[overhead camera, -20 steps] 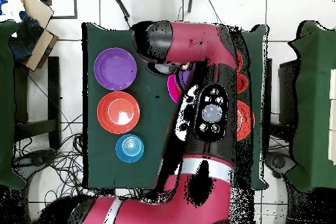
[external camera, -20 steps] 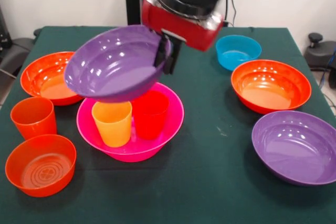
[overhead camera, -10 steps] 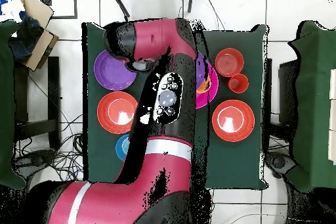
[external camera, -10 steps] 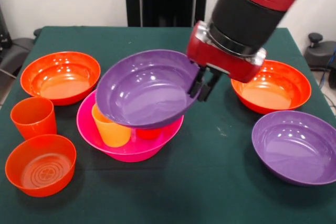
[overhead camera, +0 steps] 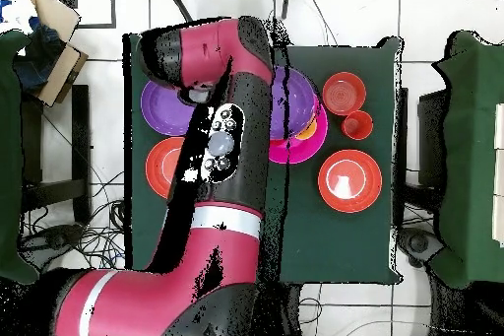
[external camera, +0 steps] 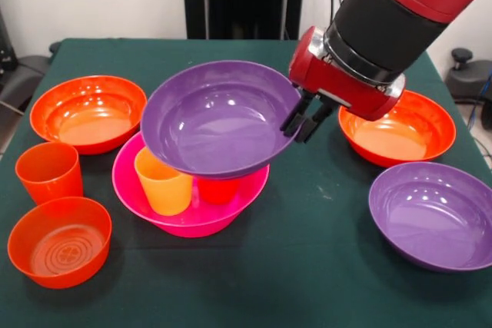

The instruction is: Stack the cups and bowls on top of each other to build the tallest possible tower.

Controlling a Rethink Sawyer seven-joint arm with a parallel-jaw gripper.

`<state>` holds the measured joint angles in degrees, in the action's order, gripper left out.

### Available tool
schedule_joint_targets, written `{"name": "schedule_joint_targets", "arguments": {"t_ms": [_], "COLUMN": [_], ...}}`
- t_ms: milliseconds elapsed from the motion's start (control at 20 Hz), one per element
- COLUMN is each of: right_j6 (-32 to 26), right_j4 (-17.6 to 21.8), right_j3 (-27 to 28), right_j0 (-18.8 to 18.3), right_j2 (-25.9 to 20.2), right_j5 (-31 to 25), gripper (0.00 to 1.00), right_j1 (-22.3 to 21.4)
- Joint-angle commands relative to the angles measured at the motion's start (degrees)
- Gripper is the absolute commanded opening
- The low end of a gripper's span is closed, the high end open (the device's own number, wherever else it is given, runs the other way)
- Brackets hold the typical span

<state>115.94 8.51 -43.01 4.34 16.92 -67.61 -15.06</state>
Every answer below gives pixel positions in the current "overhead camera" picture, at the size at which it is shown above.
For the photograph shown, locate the large pink bowl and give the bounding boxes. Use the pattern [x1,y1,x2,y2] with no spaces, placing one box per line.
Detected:
[268,102,329,165]

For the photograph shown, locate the yellow cup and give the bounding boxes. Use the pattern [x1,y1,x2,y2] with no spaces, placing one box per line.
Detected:
[294,118,319,141]

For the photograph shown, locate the purple bowl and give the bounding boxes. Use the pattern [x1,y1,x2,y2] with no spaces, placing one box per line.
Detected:
[269,65,320,141]
[140,80,197,137]

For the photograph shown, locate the large orange bowl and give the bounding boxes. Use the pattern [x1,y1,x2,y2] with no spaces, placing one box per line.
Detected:
[145,136,186,200]
[317,149,384,214]

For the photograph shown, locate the small orange bowl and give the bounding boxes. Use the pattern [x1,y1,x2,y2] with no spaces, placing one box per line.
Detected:
[321,71,367,117]

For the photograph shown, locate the stack of white boxes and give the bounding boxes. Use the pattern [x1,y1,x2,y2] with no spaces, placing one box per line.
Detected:
[493,102,504,248]

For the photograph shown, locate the dark green tablecloth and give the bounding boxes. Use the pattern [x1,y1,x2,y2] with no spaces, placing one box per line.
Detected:
[123,33,403,285]

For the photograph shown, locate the orange cup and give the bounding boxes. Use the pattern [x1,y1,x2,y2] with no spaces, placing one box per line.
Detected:
[341,109,374,141]

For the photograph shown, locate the black bench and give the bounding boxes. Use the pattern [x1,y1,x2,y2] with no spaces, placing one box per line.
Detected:
[21,84,93,227]

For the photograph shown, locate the black side stand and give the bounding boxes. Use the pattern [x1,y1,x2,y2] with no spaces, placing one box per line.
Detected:
[416,89,448,187]

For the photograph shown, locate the cardboard box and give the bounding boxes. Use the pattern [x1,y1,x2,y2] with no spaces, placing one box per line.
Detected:
[11,0,90,107]

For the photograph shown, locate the green covered side table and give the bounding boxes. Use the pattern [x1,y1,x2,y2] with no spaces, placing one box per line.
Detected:
[0,30,40,285]
[428,31,504,290]

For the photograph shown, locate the dark blue cloth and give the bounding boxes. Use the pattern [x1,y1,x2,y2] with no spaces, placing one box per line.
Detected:
[13,16,66,93]

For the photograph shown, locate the tangle of black cables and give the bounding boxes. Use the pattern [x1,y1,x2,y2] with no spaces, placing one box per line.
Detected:
[23,169,324,336]

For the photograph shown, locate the black pedestal leg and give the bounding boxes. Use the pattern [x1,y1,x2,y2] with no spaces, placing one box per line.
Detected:
[19,224,86,262]
[397,227,444,268]

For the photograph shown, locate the dark floor frame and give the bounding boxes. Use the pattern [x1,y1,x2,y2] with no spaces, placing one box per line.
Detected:
[58,0,117,30]

